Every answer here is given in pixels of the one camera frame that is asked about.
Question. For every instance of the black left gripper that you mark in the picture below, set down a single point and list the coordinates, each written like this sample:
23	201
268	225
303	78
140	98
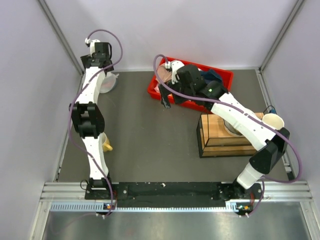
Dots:
91	58

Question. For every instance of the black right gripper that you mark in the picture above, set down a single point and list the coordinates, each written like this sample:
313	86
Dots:
164	100

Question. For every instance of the white mesh laundry bag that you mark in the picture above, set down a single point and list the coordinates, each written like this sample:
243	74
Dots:
109	82

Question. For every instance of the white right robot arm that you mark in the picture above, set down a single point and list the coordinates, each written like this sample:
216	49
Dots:
270	143

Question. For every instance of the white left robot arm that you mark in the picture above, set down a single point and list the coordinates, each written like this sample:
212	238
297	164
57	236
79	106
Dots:
89	122

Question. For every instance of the beige garment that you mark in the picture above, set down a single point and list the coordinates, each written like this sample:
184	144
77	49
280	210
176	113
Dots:
163	73

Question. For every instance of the navy blue garment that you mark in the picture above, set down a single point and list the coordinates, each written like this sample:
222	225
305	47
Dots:
210	78

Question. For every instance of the red plastic bin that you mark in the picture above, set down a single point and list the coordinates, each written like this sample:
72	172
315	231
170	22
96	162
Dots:
227	77

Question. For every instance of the cream bowl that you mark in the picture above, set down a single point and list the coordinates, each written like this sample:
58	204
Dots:
230	129

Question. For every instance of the yellow mug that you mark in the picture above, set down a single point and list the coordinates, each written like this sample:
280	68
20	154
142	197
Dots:
105	142

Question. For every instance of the blue cup cream inside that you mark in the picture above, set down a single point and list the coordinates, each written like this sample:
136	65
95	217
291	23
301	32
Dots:
271	118

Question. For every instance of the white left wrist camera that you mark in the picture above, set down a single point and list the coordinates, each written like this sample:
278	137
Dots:
91	44

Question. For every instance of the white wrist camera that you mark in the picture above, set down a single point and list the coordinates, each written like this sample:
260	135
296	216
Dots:
173	67
91	44

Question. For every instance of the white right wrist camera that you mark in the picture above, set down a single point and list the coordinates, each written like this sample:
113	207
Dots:
173	67

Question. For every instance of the black wire wooden shelf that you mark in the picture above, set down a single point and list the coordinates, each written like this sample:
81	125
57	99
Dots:
214	140

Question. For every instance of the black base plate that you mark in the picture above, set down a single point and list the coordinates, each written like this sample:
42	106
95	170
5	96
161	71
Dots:
181	194

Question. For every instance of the grey slotted cable duct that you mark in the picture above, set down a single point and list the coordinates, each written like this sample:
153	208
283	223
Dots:
102	207

